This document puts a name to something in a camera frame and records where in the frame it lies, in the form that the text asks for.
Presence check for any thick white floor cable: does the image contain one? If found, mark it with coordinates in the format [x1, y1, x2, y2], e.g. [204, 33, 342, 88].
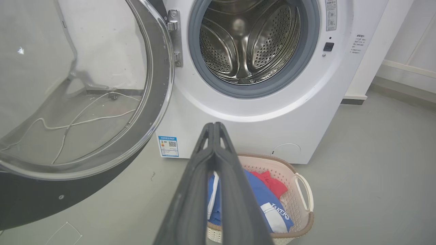
[0, 109, 137, 152]

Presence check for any metal door hinge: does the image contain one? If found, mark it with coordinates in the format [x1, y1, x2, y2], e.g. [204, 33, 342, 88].
[166, 10, 183, 67]

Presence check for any blue energy label sticker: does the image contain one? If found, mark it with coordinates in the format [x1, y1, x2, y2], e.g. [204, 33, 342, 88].
[159, 136, 179, 158]

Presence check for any grey metal floor bracket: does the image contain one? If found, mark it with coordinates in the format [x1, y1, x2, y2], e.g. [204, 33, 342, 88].
[66, 61, 116, 92]

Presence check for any thin white floor cable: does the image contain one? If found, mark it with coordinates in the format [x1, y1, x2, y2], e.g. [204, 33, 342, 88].
[51, 91, 141, 165]

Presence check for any white front-load washing machine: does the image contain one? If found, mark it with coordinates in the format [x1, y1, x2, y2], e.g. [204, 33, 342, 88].
[150, 0, 389, 164]

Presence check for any round black glass washer door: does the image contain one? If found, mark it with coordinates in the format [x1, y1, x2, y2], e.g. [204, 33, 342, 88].
[0, 0, 175, 230]

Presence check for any red garment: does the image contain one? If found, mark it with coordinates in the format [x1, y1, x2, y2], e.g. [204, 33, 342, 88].
[250, 170, 288, 199]

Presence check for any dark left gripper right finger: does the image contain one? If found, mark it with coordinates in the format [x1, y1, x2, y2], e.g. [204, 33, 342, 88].
[214, 122, 275, 245]

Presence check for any round white filter cover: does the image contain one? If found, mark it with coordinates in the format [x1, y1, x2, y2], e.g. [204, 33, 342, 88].
[271, 143, 302, 164]

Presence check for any white instruction sticker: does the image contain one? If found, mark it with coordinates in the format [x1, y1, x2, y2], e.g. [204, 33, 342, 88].
[325, 0, 338, 22]

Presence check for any blue Lakers jersey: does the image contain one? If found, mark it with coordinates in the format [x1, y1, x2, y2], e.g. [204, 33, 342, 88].
[207, 169, 294, 234]

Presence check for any perforated steel washer drum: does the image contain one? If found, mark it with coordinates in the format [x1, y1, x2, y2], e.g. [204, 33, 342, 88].
[199, 0, 302, 85]

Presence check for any cream perforated laundry basket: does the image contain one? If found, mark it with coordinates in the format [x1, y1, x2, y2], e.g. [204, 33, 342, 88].
[206, 153, 314, 245]

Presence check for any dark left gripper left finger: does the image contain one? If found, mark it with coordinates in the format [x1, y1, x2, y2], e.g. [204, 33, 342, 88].
[152, 122, 217, 245]

